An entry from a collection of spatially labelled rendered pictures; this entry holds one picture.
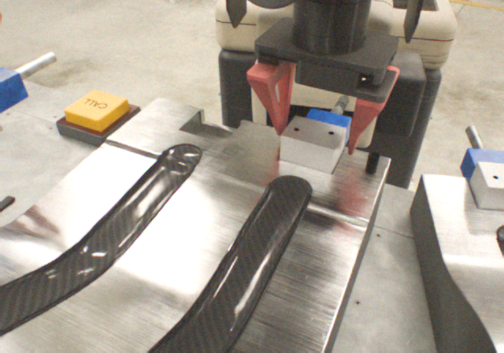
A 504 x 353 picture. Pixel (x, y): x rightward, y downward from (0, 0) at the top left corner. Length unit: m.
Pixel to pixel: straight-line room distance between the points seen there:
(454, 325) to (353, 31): 0.23
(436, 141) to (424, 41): 1.10
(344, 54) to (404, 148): 0.83
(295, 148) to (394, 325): 0.17
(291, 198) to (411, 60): 0.62
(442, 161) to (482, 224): 1.53
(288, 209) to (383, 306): 0.12
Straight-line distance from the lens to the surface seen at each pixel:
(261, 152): 0.40
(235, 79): 1.08
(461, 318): 0.35
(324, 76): 0.32
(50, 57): 0.51
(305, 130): 0.38
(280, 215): 0.35
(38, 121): 0.67
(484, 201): 0.44
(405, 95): 0.88
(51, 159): 0.59
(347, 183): 0.37
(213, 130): 0.46
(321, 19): 0.32
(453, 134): 2.14
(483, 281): 0.37
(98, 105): 0.60
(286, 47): 0.33
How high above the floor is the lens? 1.14
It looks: 39 degrees down
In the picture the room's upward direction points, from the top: straight up
